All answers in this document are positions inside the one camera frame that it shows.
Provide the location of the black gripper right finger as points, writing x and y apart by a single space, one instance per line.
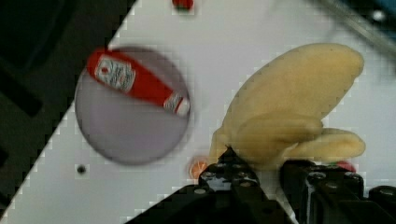
329 194

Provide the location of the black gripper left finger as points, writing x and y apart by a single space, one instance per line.
227 192

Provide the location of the peeled yellow toy banana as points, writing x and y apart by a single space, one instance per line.
277 114

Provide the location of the red toy strawberry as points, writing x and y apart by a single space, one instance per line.
345 166

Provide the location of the orange slice toy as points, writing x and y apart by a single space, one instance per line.
197 166

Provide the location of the grey round plate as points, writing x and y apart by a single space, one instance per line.
127 130

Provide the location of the red ketchup bottle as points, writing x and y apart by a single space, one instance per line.
123 73

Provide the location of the red toy tomato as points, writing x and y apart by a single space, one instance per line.
183 4

